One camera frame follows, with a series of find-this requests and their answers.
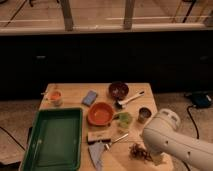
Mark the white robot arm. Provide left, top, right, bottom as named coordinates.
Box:
left=141, top=108, right=213, bottom=171

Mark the metal cup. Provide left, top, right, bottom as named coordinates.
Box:
left=138, top=107, right=152, bottom=124

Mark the wooden block eraser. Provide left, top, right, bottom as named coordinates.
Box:
left=87, top=131, right=111, bottom=144

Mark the black cable on floor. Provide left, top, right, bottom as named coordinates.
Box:
left=186, top=105, right=200, bottom=140

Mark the dark maroon bowl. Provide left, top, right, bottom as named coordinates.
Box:
left=108, top=82, right=129, bottom=100

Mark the blue black floor device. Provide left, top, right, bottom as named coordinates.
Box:
left=185, top=92, right=212, bottom=108

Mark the black cable left floor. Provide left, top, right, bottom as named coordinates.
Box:
left=0, top=126, right=26, bottom=152

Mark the small orange cup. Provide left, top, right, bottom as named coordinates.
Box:
left=42, top=90, right=62, bottom=107

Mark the white handled brush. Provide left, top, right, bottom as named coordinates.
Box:
left=115, top=91, right=144, bottom=109

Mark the blue sponge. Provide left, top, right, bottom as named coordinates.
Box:
left=82, top=90, right=98, bottom=106

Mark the green plastic tray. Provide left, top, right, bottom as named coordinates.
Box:
left=20, top=108, right=83, bottom=171

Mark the orange red bowl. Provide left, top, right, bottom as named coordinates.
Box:
left=87, top=102, right=114, bottom=126

